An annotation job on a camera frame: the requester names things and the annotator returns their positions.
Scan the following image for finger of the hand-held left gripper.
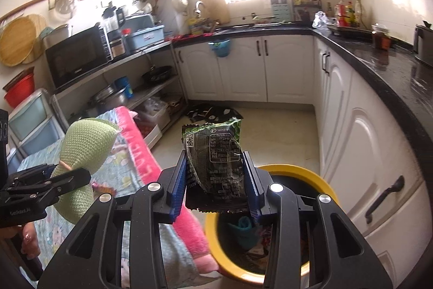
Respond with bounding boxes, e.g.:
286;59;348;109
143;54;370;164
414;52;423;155
7;164;56;187
7;169;92;205

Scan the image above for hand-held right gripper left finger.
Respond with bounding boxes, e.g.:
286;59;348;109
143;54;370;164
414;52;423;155
37;158;189;289

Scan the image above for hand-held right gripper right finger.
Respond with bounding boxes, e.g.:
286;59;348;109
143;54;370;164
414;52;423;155
242;150;393;289

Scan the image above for green black snack packet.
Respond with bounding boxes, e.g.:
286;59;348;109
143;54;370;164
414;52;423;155
181;117;254;213

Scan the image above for light green knitted sponge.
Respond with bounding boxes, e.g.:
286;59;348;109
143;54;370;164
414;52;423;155
54;118;123;224

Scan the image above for yellow trash bin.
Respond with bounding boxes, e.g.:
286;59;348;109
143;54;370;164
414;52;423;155
203;164;341;278

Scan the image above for person's left hand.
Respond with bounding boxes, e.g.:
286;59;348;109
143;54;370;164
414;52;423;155
0;221;43;263

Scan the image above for snack bar wrapper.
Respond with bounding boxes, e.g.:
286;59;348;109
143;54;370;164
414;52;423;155
92;181;116;195

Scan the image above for plastic drawer unit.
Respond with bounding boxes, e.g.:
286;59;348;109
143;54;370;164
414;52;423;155
7;89;63;157

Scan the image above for teal crumpled cloth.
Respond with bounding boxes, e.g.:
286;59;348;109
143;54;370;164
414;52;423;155
230;216;260;249

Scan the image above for clear plastic storage box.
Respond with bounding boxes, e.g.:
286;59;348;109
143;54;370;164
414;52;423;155
139;98;172;145

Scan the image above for red basin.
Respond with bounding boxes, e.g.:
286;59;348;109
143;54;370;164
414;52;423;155
3;67;36;108

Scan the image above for stacked steel pots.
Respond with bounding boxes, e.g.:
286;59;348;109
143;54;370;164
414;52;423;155
88;83;129;109

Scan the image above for blue container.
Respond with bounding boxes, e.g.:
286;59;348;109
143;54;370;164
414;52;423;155
114;76;135;99

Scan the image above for black wok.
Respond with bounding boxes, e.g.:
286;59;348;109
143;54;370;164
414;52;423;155
141;66;172;85

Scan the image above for black microwave oven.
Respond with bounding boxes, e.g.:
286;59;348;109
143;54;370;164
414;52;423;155
45;23;114;90

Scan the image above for white kitchen base cabinets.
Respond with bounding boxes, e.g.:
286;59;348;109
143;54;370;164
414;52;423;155
174;33;433;289

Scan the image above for round bamboo board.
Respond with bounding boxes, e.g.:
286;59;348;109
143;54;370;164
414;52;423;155
0;14;48;67

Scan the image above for steel shelf rack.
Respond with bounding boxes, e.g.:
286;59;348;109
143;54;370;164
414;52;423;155
51;40;187;141

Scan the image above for steel pot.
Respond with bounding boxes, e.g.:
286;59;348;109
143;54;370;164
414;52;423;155
44;24;74;49

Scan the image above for blue hanging bin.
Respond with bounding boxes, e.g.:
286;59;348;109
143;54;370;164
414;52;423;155
208;40;232;59

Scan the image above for dark labelled bottle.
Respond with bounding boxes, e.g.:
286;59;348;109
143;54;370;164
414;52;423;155
110;38;126;59

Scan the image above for grey plastic storage basket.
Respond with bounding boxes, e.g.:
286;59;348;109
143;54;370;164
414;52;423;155
126;24;166;51

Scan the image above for blender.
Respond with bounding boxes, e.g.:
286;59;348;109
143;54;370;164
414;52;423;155
101;1;127;39

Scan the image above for glass pot lid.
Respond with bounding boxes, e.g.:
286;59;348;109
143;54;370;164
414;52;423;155
54;0;78;19

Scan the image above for steel faucet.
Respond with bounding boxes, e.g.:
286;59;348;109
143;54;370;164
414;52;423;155
194;1;207;21

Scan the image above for crumpled clear plastic bag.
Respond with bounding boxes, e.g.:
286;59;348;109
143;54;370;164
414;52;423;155
312;11;331;29

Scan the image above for wooden cutting board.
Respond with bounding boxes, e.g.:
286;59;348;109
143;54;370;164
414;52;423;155
198;0;230;25

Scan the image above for dark glass jar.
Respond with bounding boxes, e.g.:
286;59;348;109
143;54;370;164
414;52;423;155
371;24;393;50

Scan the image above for row of condiment bottles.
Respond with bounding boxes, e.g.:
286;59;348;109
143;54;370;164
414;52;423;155
333;0;362;28

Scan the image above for steel kettle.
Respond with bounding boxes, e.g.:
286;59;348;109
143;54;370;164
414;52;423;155
413;23;433;68

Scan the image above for white wall holder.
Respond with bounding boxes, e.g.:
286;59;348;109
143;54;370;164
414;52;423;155
172;0;189;15

